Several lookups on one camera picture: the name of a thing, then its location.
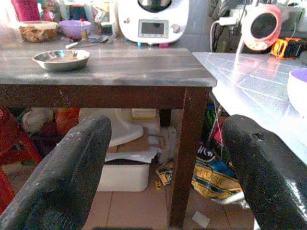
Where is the orange and black tool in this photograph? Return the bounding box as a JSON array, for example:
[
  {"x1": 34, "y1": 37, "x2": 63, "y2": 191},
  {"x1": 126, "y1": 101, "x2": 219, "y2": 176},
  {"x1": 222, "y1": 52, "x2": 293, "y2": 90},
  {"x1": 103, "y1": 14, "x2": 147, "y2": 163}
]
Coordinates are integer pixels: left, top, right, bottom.
[{"x1": 271, "y1": 37, "x2": 302, "y2": 59}]

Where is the magenta plastic container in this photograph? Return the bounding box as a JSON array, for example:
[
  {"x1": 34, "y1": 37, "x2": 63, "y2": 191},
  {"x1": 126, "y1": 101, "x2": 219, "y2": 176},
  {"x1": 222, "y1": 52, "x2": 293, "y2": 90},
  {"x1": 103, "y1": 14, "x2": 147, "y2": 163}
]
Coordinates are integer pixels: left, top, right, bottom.
[{"x1": 11, "y1": 0, "x2": 52, "y2": 22}]

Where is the white power adapter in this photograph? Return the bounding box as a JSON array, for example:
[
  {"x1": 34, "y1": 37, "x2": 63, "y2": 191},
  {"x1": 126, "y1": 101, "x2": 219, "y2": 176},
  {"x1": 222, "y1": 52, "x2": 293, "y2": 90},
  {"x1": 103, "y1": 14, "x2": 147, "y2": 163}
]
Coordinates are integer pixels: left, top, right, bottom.
[{"x1": 219, "y1": 15, "x2": 238, "y2": 27}]

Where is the white plastic storage box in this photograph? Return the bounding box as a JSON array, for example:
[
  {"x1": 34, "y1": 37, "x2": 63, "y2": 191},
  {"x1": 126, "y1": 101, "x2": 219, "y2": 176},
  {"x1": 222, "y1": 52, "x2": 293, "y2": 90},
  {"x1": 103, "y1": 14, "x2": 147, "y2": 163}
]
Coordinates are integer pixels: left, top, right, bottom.
[{"x1": 97, "y1": 162, "x2": 151, "y2": 192}]

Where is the yellow and blue carton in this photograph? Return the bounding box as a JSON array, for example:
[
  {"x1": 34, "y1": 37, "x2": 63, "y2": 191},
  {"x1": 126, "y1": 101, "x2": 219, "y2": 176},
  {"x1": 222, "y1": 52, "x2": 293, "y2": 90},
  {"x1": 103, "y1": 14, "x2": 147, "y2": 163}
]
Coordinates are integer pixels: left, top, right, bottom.
[{"x1": 155, "y1": 162, "x2": 175, "y2": 190}]

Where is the dark wooden table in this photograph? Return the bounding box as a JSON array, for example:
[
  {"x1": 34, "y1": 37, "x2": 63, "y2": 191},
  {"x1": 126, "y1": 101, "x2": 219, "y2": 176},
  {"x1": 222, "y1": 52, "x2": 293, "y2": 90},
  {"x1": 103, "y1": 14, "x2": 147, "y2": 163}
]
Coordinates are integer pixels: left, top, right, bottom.
[{"x1": 0, "y1": 47, "x2": 218, "y2": 228}]

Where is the yellow and white box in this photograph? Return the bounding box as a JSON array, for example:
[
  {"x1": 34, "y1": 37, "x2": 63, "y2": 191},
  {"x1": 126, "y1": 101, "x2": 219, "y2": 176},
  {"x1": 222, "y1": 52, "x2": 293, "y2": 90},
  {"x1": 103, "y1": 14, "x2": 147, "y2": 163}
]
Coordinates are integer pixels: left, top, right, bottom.
[{"x1": 131, "y1": 108, "x2": 157, "y2": 120}]

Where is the white power cable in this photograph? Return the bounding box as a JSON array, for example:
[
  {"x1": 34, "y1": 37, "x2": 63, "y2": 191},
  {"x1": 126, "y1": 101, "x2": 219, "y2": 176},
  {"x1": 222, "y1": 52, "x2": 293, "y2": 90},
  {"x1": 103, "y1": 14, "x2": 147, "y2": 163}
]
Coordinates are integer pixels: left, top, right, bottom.
[{"x1": 210, "y1": 20, "x2": 223, "y2": 52}]

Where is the white plastic bag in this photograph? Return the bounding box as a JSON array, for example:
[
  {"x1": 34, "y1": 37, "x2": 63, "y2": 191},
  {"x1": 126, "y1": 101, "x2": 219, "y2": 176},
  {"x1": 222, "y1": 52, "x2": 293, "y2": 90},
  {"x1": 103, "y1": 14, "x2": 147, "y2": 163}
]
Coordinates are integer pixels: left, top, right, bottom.
[{"x1": 159, "y1": 126, "x2": 179, "y2": 165}]

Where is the clear plastic food box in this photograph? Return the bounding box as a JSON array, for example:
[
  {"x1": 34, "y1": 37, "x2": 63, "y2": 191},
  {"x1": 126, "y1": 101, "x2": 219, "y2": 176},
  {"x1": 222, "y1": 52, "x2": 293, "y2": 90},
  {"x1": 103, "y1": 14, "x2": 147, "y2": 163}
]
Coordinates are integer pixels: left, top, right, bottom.
[{"x1": 19, "y1": 21, "x2": 59, "y2": 43}]

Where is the yellow and blue bag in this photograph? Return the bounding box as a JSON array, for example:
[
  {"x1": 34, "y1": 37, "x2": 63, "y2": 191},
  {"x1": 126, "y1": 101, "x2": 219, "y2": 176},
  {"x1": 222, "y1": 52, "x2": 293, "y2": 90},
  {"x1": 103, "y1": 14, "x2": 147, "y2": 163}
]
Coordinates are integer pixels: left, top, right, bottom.
[{"x1": 191, "y1": 143, "x2": 244, "y2": 201}]

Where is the red plastic stool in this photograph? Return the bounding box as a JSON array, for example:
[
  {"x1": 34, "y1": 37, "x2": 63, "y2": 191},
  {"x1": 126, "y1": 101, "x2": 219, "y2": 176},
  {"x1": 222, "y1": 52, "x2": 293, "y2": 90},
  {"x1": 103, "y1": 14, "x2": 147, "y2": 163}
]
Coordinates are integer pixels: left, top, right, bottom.
[{"x1": 0, "y1": 107, "x2": 43, "y2": 214}]

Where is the orange red bag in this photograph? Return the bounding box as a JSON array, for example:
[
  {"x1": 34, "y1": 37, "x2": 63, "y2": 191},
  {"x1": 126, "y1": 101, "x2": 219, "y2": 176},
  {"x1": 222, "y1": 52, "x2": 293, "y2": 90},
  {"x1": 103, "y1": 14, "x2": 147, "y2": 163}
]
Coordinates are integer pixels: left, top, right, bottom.
[{"x1": 55, "y1": 107, "x2": 80, "y2": 135}]

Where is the white plastic basin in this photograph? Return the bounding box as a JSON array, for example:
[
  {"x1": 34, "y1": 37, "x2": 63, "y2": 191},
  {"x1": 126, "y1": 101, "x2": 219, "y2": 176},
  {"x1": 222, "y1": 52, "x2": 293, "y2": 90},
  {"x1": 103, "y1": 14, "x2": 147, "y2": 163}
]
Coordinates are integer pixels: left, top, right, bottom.
[{"x1": 109, "y1": 109, "x2": 144, "y2": 147}]

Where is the white paper scrap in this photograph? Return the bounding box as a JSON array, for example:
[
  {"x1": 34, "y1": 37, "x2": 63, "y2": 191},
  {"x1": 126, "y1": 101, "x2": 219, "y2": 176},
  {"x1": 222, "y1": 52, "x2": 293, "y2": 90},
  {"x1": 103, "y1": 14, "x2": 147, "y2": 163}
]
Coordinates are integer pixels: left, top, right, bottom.
[{"x1": 191, "y1": 210, "x2": 211, "y2": 228}]

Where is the white tile pattern table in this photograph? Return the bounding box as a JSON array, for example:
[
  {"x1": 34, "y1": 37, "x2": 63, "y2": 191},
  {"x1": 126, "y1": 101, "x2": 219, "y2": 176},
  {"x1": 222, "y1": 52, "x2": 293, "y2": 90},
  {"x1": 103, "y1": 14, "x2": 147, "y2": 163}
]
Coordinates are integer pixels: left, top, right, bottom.
[{"x1": 193, "y1": 51, "x2": 307, "y2": 166}]

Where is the purple plastic bowl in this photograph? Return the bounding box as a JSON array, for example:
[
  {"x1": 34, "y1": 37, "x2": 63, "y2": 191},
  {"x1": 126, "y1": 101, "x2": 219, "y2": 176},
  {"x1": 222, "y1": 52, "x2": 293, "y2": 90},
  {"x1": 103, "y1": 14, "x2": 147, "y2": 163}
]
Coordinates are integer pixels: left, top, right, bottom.
[
  {"x1": 59, "y1": 20, "x2": 92, "y2": 40},
  {"x1": 287, "y1": 68, "x2": 307, "y2": 117}
]

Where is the pink round appliance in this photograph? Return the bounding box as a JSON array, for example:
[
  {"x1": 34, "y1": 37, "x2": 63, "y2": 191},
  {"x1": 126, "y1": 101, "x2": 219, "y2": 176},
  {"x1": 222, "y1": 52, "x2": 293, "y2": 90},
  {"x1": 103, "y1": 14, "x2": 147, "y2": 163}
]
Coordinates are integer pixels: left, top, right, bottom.
[{"x1": 241, "y1": 3, "x2": 283, "y2": 51}]

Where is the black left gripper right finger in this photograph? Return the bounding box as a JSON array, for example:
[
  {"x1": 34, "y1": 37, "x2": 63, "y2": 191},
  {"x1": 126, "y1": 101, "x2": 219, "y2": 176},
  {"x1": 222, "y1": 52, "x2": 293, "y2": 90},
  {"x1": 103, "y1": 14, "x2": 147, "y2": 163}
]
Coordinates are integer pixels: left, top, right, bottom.
[{"x1": 222, "y1": 114, "x2": 307, "y2": 230}]

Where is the white kitchen cooking machine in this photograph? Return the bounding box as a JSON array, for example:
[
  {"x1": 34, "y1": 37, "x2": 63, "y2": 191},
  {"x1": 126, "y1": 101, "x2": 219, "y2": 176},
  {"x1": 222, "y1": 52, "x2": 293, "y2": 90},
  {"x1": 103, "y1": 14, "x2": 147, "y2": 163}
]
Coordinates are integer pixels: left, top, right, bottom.
[{"x1": 117, "y1": 0, "x2": 190, "y2": 47}]

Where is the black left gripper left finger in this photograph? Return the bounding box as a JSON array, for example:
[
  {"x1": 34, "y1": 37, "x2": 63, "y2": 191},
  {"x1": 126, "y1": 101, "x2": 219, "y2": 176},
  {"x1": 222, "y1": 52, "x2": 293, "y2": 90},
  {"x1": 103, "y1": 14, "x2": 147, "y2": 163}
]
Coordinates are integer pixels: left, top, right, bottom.
[{"x1": 0, "y1": 115, "x2": 113, "y2": 230}]

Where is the small bottle with red cap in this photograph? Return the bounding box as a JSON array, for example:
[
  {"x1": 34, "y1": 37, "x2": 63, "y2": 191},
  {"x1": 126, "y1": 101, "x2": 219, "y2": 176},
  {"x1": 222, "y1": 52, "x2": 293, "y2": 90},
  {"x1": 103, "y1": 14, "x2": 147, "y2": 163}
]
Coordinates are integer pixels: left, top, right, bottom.
[{"x1": 80, "y1": 18, "x2": 88, "y2": 40}]

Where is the round stainless steel plate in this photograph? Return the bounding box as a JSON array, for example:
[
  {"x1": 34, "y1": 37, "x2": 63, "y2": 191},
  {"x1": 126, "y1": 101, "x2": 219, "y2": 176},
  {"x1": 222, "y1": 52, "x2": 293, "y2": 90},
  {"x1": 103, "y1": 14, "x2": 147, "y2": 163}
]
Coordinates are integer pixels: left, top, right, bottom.
[{"x1": 32, "y1": 49, "x2": 91, "y2": 71}]

